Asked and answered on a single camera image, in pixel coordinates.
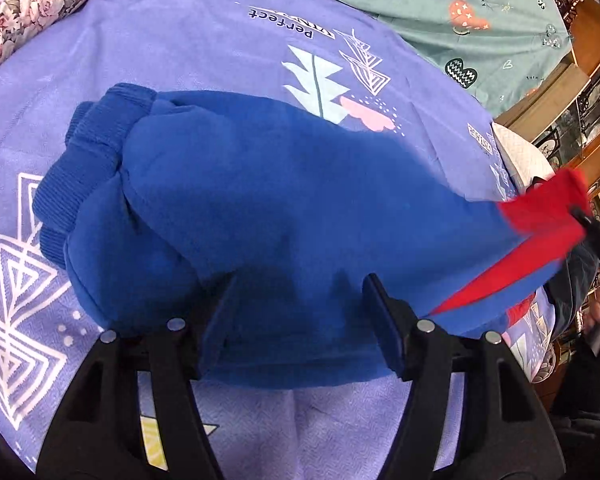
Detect blue and red pants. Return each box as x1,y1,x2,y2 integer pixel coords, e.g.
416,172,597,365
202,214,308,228
32,84,588,389

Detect dark navy folded garment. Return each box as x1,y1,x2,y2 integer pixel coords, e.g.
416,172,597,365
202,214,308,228
544,240,600,341

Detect white mattress edge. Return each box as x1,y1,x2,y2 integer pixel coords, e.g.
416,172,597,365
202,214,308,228
492,122,555,194

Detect wooden display cabinet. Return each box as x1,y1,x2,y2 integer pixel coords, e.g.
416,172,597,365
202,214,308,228
494,0,600,212

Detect teal heart-print blanket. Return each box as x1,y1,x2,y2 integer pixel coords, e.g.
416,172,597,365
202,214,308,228
338,0,572,116

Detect purple patterned bed sheet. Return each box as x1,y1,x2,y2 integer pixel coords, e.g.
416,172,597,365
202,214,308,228
0,0,548,479

